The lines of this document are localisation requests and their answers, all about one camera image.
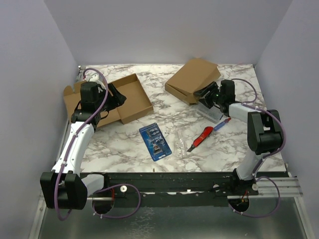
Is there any brown cardboard express box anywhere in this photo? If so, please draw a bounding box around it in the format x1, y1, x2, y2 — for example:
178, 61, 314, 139
165, 58, 221, 105

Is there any taped brown cardboard box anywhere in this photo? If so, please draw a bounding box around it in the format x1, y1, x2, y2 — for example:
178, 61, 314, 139
63, 74, 154, 129

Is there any red black utility knife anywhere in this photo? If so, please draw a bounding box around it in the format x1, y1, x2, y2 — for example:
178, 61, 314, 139
187, 126, 214, 152

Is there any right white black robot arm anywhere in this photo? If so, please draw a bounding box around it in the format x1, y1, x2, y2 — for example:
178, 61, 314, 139
193, 79, 286, 195

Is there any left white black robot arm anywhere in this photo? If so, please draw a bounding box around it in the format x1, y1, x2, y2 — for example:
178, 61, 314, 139
40, 82, 126, 210

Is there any clear plastic container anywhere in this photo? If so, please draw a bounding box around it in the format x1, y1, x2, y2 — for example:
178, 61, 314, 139
196, 103, 223, 123

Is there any clear plastic wrap piece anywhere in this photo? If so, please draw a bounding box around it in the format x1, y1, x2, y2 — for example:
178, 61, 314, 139
172, 130, 188, 159

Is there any blue blister pack item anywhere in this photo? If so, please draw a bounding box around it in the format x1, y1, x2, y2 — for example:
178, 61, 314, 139
139, 123, 172, 162

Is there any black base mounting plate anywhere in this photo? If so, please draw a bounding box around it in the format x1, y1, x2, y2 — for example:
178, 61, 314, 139
82, 170, 260, 208

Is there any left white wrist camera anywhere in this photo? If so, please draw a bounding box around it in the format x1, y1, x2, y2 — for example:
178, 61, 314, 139
86, 73, 106, 93

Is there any blue handled small screwdriver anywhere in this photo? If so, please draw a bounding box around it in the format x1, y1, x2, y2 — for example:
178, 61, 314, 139
213, 118, 231, 131

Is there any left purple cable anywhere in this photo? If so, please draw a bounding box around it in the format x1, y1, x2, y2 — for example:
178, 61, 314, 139
53, 68, 142, 221

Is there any purple cable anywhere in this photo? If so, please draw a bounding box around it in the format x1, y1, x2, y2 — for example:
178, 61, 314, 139
53, 68, 142, 221
230, 78, 287, 218

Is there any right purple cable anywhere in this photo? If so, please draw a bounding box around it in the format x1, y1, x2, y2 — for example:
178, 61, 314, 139
230, 78, 287, 218

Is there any aluminium frame rail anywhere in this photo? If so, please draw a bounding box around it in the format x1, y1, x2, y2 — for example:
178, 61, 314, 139
84, 176, 303, 200

